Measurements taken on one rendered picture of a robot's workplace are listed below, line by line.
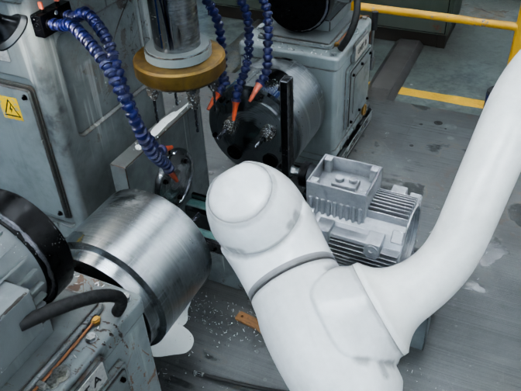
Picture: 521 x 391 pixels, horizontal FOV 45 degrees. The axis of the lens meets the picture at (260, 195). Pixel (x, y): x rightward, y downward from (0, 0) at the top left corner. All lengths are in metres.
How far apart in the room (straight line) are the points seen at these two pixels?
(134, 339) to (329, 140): 0.92
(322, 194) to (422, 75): 2.97
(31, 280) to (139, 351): 0.25
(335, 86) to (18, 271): 1.03
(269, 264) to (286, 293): 0.04
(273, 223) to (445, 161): 1.31
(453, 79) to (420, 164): 2.27
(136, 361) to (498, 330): 0.77
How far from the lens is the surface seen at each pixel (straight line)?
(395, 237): 1.17
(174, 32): 1.18
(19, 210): 0.87
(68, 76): 1.29
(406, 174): 1.81
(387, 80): 3.95
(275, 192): 0.61
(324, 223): 1.20
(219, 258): 1.42
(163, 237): 1.10
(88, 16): 1.16
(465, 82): 4.08
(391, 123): 2.04
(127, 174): 1.29
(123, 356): 1.00
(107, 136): 1.41
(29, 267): 0.86
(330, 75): 1.63
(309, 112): 1.53
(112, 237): 1.08
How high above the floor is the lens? 1.86
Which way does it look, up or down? 38 degrees down
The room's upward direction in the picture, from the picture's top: 3 degrees counter-clockwise
